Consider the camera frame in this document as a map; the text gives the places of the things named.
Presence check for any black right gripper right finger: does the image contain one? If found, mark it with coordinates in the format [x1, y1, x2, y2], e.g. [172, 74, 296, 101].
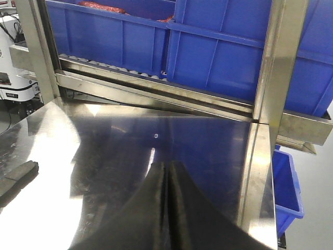
[168, 161, 269, 249]

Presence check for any lower blue plastic bin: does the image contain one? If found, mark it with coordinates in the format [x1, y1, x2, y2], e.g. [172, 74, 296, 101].
[272, 149, 304, 238]

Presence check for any stainless steel rack frame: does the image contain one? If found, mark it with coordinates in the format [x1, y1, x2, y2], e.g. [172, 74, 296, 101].
[15, 1, 332, 153]

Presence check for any roller conveyor track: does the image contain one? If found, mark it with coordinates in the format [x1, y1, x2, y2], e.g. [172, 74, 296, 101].
[59, 54, 167, 82]

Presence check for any left blue plastic bin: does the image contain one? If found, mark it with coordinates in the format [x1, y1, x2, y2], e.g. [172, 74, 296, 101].
[46, 1, 175, 76]

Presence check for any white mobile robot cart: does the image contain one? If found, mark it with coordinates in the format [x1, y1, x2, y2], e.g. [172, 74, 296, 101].
[1, 1, 40, 102]

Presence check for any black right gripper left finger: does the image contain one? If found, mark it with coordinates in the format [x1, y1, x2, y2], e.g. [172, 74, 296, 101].
[70, 162, 166, 249]

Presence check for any grey brake pad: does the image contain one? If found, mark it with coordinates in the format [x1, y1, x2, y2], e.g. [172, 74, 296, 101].
[1, 161, 39, 200]

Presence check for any right blue plastic bin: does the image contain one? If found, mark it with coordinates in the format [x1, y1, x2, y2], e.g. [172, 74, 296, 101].
[166, 1, 332, 117]

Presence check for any blue plastic bin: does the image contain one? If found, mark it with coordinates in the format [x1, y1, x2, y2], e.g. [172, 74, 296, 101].
[166, 1, 332, 117]
[272, 149, 304, 238]
[46, 1, 175, 76]

